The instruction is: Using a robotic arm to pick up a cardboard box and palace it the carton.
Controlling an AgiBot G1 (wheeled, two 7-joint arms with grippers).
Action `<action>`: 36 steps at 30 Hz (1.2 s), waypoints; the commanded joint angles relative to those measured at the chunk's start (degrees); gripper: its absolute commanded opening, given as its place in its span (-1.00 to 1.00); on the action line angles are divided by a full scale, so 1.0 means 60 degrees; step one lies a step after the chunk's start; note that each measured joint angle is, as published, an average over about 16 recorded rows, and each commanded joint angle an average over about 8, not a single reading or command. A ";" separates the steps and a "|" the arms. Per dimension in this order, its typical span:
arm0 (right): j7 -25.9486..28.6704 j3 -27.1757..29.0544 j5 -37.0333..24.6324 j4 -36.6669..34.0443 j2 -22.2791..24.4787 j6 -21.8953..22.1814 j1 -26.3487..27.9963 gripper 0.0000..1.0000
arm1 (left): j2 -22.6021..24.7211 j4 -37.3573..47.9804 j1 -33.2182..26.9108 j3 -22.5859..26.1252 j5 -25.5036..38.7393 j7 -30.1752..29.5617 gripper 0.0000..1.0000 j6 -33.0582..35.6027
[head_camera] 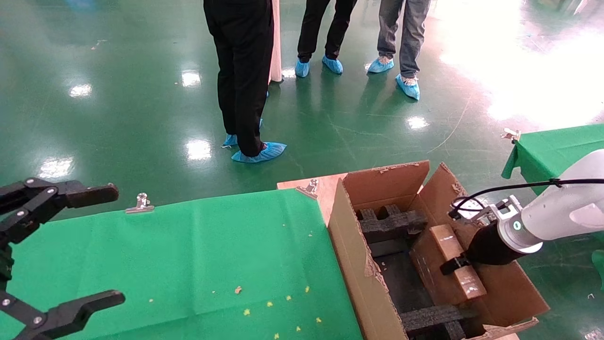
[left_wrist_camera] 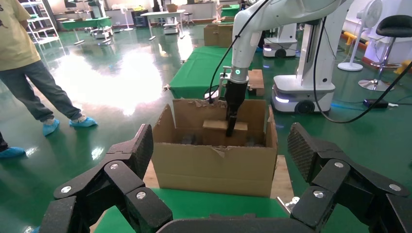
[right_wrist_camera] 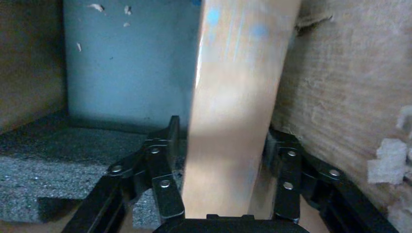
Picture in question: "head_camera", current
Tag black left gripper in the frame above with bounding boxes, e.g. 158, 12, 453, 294
0, 178, 126, 340

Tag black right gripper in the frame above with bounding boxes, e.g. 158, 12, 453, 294
440, 220, 522, 276

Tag small taped cardboard box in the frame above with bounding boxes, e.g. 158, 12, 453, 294
410, 224, 487, 305

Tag large open cardboard carton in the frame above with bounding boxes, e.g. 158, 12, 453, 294
327, 161, 551, 340

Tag black foam insert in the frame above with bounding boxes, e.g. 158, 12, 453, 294
356, 204, 428, 244
399, 305, 478, 340

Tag green table cloth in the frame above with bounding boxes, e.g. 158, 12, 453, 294
501, 124, 604, 196

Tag person in blue jeans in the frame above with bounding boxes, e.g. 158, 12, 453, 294
366, 0, 431, 101

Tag person in black trousers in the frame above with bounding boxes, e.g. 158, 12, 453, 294
203, 0, 287, 163
295, 0, 358, 78

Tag person in light trousers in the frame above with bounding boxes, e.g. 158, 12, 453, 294
268, 0, 284, 85

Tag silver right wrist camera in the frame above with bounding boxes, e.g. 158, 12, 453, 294
455, 195, 522, 225

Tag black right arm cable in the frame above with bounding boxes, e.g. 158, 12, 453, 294
451, 178, 604, 221

